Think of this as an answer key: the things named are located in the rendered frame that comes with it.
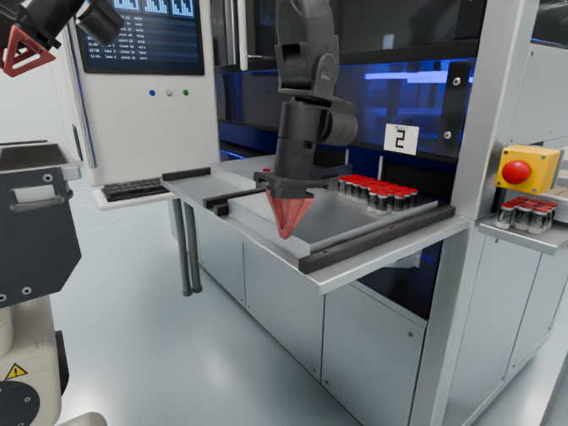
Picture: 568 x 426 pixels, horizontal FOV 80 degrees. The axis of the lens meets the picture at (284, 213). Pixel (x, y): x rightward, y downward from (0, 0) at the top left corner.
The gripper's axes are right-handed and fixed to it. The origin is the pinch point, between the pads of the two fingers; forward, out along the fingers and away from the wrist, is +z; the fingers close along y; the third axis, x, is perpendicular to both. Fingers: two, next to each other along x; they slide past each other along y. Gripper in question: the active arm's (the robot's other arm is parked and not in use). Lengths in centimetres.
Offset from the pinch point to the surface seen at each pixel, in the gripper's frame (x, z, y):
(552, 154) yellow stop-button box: -21.4, -17.7, 36.1
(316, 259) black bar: -7.5, 1.4, 0.5
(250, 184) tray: 30.8, -1.3, 12.3
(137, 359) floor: 94, 91, 4
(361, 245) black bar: -7.7, 0.3, 9.8
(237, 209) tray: 16.3, 0.6, 0.7
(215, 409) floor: 51, 89, 21
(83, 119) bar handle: 84, -10, -17
